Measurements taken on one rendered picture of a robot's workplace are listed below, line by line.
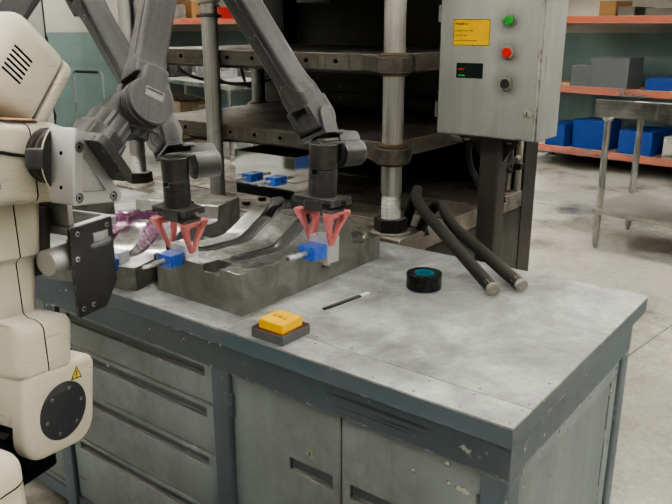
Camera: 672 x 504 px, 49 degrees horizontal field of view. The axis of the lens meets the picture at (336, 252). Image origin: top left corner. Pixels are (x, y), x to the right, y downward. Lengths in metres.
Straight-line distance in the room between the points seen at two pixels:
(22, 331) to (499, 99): 1.34
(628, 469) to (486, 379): 1.42
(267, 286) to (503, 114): 0.86
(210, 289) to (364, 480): 0.50
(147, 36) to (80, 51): 8.17
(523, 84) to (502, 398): 1.03
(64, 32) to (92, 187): 8.23
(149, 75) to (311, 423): 0.72
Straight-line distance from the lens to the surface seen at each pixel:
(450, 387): 1.24
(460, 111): 2.11
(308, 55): 2.33
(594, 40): 8.40
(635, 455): 2.72
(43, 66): 1.28
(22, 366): 1.31
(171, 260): 1.58
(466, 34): 2.10
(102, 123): 1.17
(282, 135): 2.43
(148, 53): 1.26
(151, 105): 1.20
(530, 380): 1.29
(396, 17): 2.07
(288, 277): 1.60
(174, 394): 1.78
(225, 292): 1.53
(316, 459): 1.50
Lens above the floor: 1.37
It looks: 17 degrees down
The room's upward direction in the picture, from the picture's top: straight up
